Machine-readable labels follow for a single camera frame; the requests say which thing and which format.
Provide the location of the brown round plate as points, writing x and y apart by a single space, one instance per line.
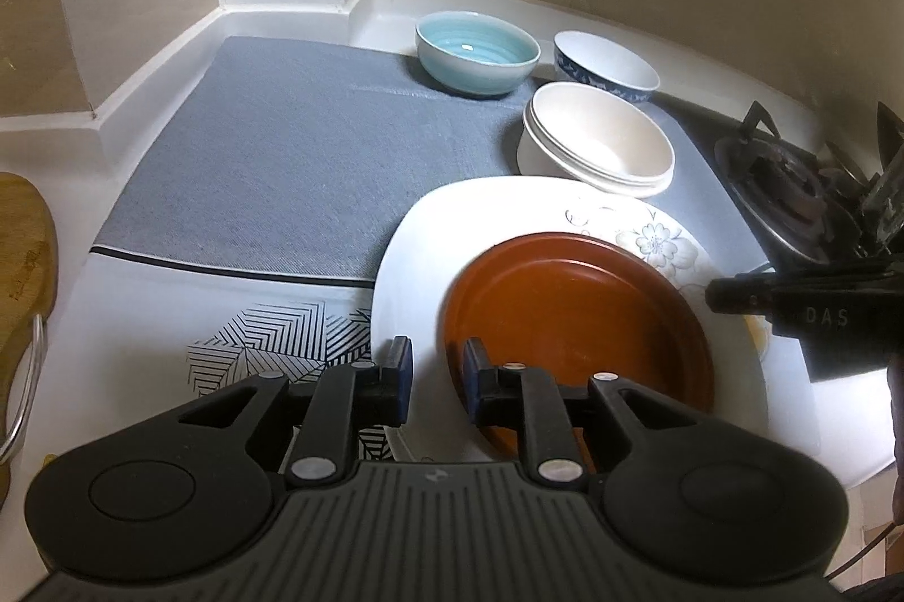
565 319

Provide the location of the wooden cutting board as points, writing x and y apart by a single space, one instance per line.
25 234

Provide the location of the white bowl with blue pattern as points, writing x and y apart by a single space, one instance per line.
607 61

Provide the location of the grey dish mat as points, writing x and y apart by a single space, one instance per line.
282 150

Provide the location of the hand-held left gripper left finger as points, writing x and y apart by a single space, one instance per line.
404 376

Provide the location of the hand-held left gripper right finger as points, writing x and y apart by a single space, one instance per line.
474 379

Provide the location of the gas stove burner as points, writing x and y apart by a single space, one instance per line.
784 185

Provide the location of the light blue bowl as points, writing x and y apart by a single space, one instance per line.
473 54

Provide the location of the white floral round plate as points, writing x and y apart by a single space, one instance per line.
657 238

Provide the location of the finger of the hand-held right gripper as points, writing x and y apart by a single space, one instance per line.
738 295

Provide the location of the large white square plate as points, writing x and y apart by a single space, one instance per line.
417 263

